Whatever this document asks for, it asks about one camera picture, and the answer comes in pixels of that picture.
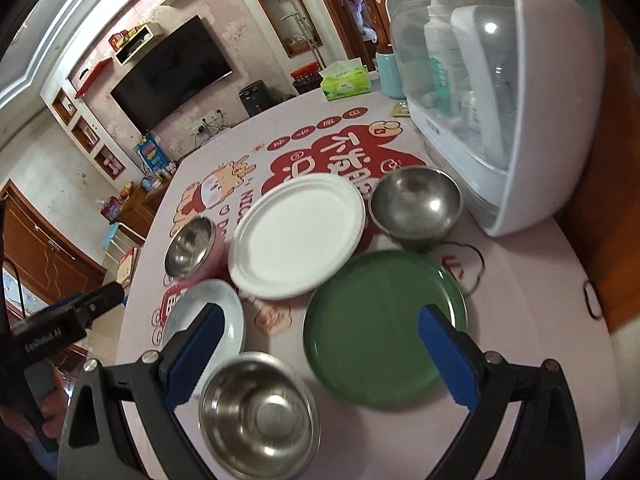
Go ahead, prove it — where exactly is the light blue small plate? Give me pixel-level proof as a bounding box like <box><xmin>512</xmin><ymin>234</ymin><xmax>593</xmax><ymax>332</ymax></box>
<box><xmin>163</xmin><ymin>278</ymin><xmax>246</xmax><ymax>367</ymax></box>

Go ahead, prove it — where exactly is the pink steel bowl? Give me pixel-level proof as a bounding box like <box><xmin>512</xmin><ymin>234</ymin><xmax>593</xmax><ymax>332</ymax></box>
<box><xmin>164</xmin><ymin>217</ymin><xmax>227</xmax><ymax>285</ymax></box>

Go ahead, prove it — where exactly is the small steel bowl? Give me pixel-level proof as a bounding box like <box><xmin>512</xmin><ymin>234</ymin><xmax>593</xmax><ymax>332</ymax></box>
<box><xmin>198</xmin><ymin>352</ymin><xmax>321</xmax><ymax>479</ymax></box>

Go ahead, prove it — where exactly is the green plate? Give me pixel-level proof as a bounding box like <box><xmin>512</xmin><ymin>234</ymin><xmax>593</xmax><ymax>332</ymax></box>
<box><xmin>303</xmin><ymin>250</ymin><xmax>469</xmax><ymax>408</ymax></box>

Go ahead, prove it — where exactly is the white paper plate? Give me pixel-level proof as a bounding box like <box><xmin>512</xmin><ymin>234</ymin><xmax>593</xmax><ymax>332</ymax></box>
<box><xmin>228</xmin><ymin>174</ymin><xmax>366</xmax><ymax>300</ymax></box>

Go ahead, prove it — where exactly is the large steel bowl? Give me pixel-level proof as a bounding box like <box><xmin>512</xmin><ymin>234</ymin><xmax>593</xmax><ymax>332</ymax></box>
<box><xmin>368</xmin><ymin>166</ymin><xmax>464</xmax><ymax>252</ymax></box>

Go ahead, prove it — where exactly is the wooden tv cabinet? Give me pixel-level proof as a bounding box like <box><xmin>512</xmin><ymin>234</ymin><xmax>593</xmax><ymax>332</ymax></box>
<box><xmin>115</xmin><ymin>181</ymin><xmax>169</xmax><ymax>237</ymax></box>

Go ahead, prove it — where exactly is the printed pink tablecloth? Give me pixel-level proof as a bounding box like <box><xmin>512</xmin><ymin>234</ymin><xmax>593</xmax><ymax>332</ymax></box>
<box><xmin>114</xmin><ymin>70</ymin><xmax>640</xmax><ymax>480</ymax></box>

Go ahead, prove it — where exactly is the black television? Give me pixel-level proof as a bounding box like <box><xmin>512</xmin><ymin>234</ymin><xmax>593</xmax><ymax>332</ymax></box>
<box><xmin>111</xmin><ymin>16</ymin><xmax>232</xmax><ymax>134</ymax></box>

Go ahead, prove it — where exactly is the black air fryer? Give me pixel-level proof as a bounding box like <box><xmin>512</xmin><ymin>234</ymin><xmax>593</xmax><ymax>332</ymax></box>
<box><xmin>239</xmin><ymin>80</ymin><xmax>277</xmax><ymax>117</ymax></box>

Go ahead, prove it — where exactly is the green tissue pack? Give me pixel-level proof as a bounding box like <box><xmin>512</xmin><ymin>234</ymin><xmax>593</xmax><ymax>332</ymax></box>
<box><xmin>320</xmin><ymin>58</ymin><xmax>371</xmax><ymax>102</ymax></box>

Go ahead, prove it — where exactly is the white bottle sterilizer cabinet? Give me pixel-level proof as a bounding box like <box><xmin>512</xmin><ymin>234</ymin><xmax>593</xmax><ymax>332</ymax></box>
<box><xmin>385</xmin><ymin>0</ymin><xmax>604</xmax><ymax>237</ymax></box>

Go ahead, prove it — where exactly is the teal cup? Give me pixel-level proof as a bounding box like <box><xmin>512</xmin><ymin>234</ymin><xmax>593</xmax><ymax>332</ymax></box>
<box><xmin>375</xmin><ymin>44</ymin><xmax>405</xmax><ymax>100</ymax></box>

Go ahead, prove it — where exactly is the black hair tie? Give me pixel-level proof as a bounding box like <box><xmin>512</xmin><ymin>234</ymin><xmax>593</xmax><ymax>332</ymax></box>
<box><xmin>582</xmin><ymin>279</ymin><xmax>606</xmax><ymax>321</ymax></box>

